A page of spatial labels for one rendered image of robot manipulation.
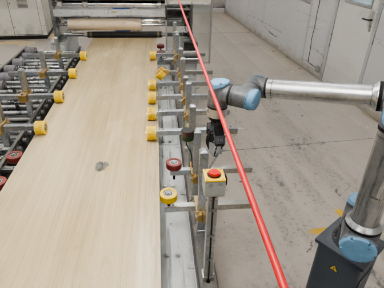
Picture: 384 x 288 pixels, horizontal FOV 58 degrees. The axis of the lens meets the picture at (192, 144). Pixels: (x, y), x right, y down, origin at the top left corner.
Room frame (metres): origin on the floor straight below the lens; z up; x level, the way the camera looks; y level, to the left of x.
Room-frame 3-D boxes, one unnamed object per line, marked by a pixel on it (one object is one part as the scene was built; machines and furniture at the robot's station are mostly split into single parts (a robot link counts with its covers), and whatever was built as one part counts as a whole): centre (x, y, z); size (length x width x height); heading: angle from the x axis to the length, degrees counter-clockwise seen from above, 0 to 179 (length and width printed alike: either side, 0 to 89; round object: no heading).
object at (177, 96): (2.24, 0.04, 0.95); 0.50 x 0.04 x 0.04; 96
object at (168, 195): (1.23, 0.10, 0.85); 0.08 x 0.08 x 0.11
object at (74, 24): (3.99, 0.79, 1.05); 1.43 x 0.12 x 0.12; 96
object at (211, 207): (0.94, -0.08, 0.93); 0.05 x 0.05 x 0.45; 6
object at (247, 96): (1.36, -0.22, 1.33); 0.12 x 0.12 x 0.09; 65
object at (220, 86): (1.40, -0.11, 1.32); 0.10 x 0.09 x 0.12; 65
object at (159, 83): (2.49, 0.07, 0.95); 0.50 x 0.04 x 0.04; 96
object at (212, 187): (0.94, -0.08, 1.18); 0.07 x 0.07 x 0.08; 6
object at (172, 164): (1.48, 0.09, 0.85); 0.08 x 0.08 x 0.11
